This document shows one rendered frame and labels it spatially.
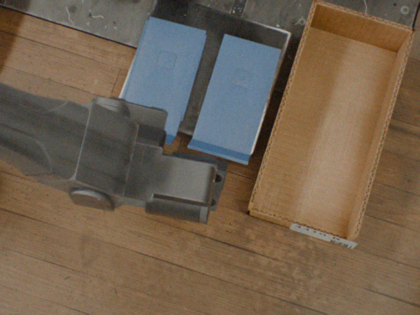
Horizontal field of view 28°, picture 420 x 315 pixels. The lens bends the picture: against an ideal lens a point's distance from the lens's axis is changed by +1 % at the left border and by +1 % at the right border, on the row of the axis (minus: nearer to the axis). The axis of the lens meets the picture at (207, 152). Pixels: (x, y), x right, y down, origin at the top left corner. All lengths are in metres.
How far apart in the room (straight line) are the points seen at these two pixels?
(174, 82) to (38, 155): 0.36
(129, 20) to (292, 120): 0.23
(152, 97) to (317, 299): 0.30
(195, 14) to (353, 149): 0.25
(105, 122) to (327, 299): 0.39
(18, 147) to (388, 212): 0.49
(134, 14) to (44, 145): 0.42
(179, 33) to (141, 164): 0.30
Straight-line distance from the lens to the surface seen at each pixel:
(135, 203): 0.78
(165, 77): 1.00
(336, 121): 1.02
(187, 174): 0.75
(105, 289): 0.97
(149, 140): 0.82
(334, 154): 1.00
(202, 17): 1.03
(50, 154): 0.67
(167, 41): 1.02
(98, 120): 0.70
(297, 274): 0.98
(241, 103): 0.99
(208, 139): 0.98
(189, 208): 0.77
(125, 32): 1.05
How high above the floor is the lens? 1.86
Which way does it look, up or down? 75 degrees down
